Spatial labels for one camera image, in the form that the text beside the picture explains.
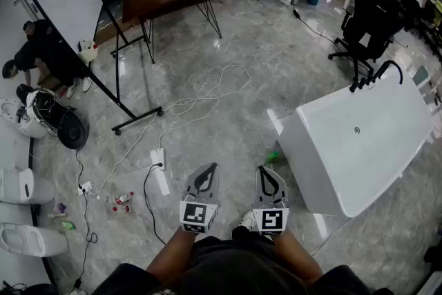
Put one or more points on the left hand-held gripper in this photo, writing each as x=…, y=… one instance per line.
x=198, y=214

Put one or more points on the small white socket adapter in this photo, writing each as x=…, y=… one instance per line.
x=85, y=188

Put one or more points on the clear bottle red cap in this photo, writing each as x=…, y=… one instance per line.
x=125, y=197
x=121, y=209

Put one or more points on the white toilet closed lid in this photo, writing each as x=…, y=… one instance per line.
x=24, y=186

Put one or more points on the black round robot vacuum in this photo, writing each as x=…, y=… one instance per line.
x=38, y=117

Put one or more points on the person's right white shoe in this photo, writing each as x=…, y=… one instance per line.
x=247, y=221

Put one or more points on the white toilet open seat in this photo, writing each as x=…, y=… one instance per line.
x=31, y=240

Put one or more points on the green bottle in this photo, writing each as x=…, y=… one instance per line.
x=273, y=157

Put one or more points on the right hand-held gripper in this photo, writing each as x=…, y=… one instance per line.
x=271, y=219

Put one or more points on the green plastic packet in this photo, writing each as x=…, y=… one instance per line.
x=68, y=225

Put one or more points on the white power strip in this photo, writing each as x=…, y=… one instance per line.
x=158, y=159

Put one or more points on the brown cardboard box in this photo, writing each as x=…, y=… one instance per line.
x=48, y=81

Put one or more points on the black office chair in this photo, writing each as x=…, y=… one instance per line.
x=374, y=20

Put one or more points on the person's black clothing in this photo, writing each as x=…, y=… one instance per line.
x=241, y=269

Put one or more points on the white bathtub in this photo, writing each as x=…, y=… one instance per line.
x=355, y=148

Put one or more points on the purple small item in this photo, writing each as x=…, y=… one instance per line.
x=61, y=208

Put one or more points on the black bathtub faucet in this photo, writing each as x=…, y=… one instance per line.
x=376, y=74

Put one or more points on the person's right forearm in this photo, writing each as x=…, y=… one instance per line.
x=297, y=259

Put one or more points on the person's left forearm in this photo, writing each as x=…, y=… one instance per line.
x=172, y=257

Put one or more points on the white plastic canister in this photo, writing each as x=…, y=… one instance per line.
x=88, y=51

